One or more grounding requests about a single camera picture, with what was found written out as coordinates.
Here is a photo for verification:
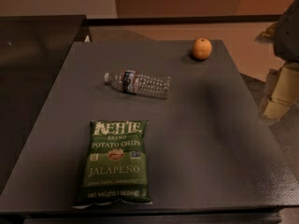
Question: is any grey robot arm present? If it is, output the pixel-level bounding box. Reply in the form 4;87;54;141
259;0;299;120

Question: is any green Kettle chips bag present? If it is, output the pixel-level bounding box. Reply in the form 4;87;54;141
75;120;151;209

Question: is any clear plastic water bottle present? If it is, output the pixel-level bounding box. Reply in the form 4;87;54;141
104;70;171;99

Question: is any orange fruit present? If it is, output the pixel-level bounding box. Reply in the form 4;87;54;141
192;38;212;61

